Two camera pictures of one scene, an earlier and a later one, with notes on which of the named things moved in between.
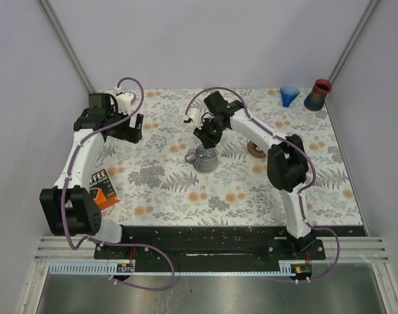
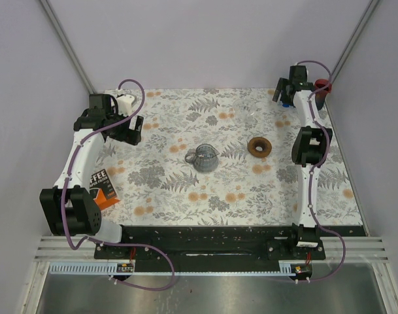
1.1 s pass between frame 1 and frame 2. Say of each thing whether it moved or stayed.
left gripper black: stayed
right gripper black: moved
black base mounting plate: stayed
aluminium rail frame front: stayed
